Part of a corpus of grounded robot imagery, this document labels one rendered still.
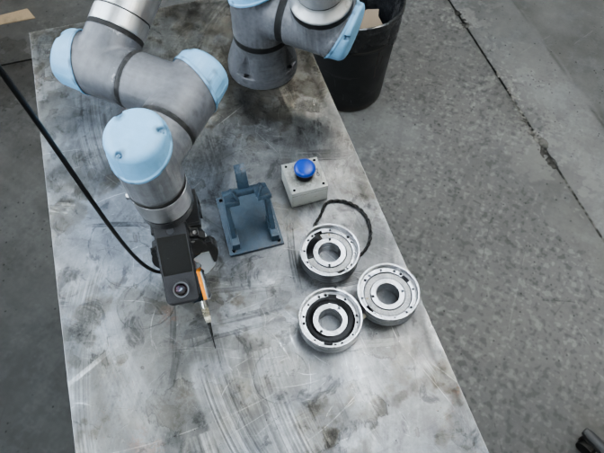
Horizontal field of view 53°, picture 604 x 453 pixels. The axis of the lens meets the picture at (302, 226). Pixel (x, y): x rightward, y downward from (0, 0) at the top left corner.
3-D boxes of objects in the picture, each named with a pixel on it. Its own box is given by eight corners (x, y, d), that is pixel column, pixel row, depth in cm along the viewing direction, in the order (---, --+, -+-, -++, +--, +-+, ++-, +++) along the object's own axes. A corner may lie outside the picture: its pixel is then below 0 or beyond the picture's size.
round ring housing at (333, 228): (368, 270, 108) (371, 260, 105) (316, 296, 105) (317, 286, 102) (340, 226, 113) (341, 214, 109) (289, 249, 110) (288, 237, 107)
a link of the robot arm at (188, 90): (151, 28, 77) (103, 91, 72) (230, 54, 74) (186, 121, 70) (164, 70, 84) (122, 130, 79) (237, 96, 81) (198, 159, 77)
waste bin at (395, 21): (402, 109, 234) (421, 18, 197) (318, 128, 228) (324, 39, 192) (370, 48, 250) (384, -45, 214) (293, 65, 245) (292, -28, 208)
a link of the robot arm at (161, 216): (190, 203, 76) (124, 216, 75) (197, 220, 80) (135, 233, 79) (182, 154, 79) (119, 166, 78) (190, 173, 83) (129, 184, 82)
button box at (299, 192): (327, 199, 116) (328, 183, 112) (291, 208, 115) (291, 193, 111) (315, 165, 120) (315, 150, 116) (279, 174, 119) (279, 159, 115)
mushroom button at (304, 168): (317, 187, 114) (318, 171, 110) (297, 191, 114) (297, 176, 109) (311, 170, 116) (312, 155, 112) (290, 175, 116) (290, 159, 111)
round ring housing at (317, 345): (359, 359, 100) (360, 350, 96) (295, 352, 100) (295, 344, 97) (361, 300, 105) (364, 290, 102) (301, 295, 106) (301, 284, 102)
